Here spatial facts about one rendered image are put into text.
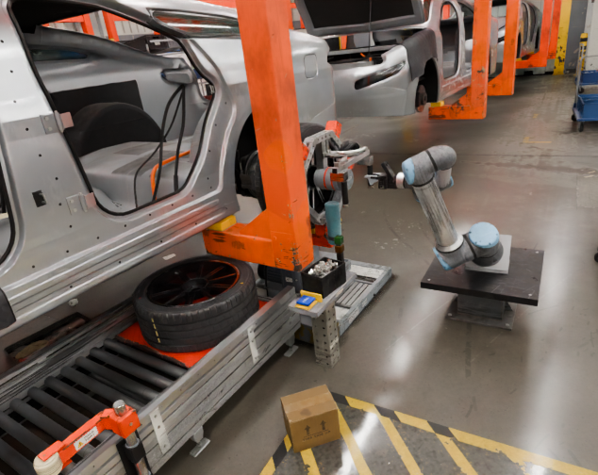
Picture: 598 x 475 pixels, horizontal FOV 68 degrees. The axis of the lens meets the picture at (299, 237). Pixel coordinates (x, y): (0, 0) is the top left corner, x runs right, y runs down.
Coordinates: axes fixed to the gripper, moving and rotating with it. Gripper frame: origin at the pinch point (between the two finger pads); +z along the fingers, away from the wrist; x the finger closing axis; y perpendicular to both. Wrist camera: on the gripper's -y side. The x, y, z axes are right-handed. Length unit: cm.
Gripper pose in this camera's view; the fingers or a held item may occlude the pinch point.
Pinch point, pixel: (367, 174)
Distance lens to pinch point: 282.4
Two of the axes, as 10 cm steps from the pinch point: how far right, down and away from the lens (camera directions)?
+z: -8.3, -1.3, 5.4
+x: 5.4, -3.9, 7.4
